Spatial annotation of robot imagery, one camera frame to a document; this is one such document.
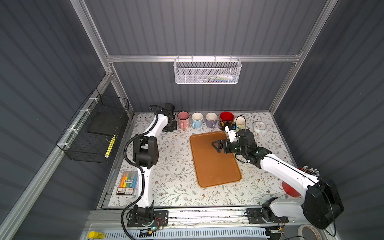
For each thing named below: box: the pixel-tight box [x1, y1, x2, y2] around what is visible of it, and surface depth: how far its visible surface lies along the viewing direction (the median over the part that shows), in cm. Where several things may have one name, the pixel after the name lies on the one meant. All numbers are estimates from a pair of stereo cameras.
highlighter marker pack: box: [116, 170, 139, 196], surface depth 85 cm
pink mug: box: [177, 110, 190, 131], surface depth 107 cm
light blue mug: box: [191, 112, 204, 129], surface depth 108 cm
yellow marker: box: [88, 231, 106, 240], surface depth 65 cm
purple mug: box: [205, 112, 218, 129], surface depth 111 cm
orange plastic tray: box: [190, 131, 242, 188], surface depth 91 cm
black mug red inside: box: [218, 111, 235, 131], surface depth 107 cm
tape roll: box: [297, 224, 323, 240], surface depth 69 cm
